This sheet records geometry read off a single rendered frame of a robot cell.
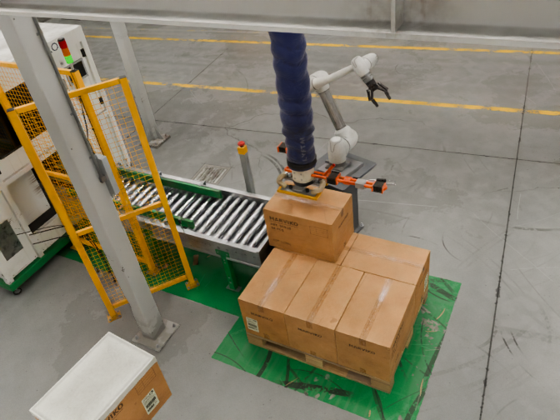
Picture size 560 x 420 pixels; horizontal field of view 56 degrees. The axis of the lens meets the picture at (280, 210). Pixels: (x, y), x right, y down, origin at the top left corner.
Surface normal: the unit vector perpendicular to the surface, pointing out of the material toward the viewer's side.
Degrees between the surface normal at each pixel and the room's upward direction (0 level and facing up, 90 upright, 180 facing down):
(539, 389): 0
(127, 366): 0
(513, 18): 90
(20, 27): 90
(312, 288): 0
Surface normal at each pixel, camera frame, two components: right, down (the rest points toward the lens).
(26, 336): -0.13, -0.77
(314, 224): -0.47, 0.60
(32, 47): 0.88, 0.20
